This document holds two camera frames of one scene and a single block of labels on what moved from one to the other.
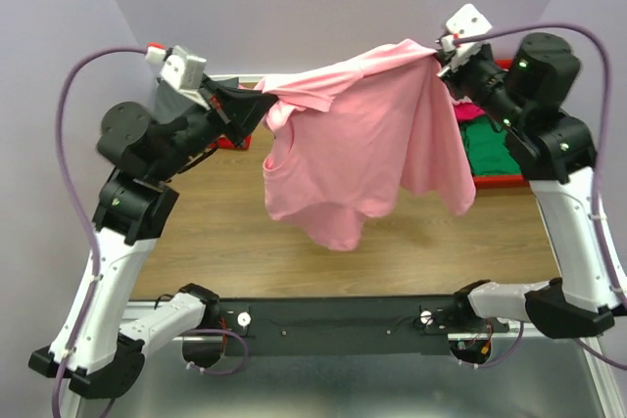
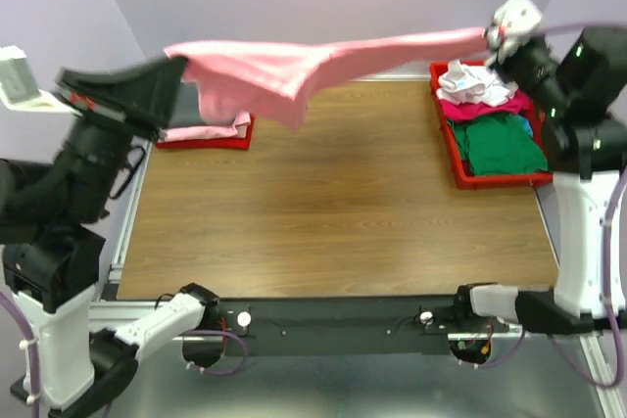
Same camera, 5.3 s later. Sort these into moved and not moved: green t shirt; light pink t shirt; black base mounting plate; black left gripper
Moved: light pink t shirt; black left gripper
Not moved: green t shirt; black base mounting plate
